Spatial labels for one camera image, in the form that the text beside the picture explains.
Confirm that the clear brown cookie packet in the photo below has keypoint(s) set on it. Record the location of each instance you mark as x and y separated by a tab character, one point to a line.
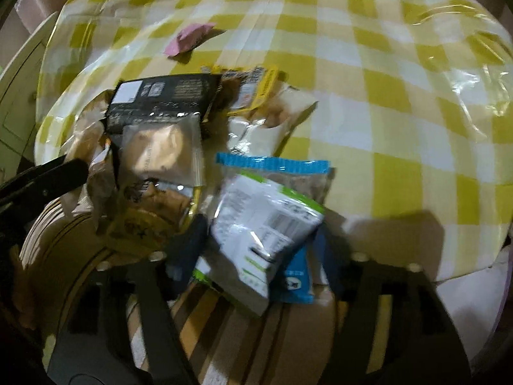
168	202

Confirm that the blue-edged clear snack packet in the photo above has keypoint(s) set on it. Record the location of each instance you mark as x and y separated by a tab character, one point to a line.
280	166

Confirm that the black snack packet white label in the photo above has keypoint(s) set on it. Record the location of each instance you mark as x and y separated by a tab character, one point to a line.
168	96

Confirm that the white green snack packet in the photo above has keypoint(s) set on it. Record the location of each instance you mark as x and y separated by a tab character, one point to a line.
256	224

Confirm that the yellow white checked tablecloth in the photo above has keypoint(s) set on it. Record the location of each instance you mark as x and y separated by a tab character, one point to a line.
360	88

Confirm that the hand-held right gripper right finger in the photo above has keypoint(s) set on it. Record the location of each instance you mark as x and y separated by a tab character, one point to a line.
326	256

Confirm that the yellow label snack packet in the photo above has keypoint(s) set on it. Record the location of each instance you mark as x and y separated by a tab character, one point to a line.
262	86

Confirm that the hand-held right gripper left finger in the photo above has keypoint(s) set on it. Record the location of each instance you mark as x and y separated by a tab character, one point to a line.
188	248

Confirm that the white panelled cabinet door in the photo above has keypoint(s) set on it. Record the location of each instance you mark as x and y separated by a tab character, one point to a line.
20	100

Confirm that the beige striped cushion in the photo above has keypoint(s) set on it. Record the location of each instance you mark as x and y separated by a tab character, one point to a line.
240	329

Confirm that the clear brown bread packet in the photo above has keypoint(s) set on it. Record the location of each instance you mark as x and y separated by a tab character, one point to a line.
86	136

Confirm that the pink packet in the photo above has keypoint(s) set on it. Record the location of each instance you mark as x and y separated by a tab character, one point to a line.
188	39

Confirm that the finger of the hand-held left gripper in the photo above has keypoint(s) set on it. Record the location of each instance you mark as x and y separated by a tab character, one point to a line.
48	180

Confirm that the blue snack packet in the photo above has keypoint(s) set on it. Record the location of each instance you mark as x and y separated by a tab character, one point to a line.
296	280

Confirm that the yellow snack packet black print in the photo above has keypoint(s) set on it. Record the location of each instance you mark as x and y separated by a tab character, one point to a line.
136	228

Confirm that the clear round cookie packet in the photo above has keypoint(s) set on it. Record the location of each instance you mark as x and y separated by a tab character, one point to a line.
160	148

